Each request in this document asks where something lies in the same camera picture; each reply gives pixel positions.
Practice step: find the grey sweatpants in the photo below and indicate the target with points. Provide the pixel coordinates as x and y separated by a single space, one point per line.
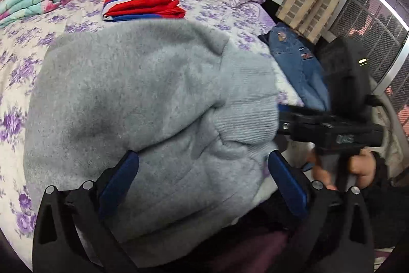
200 113

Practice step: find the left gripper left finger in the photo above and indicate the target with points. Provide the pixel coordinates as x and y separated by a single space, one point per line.
70 231

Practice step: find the right hand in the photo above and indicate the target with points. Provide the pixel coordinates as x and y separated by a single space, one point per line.
362 166

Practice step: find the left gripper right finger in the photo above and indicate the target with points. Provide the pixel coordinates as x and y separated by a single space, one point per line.
333 232

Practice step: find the metal mesh window grille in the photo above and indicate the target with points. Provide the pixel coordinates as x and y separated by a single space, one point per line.
381 26

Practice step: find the red folded garment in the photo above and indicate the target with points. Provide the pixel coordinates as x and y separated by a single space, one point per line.
125 10

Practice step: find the blue denim jeans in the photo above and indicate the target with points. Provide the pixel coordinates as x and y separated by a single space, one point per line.
299 65

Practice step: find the purple floral bed sheet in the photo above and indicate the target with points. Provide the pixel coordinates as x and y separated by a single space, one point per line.
23 47

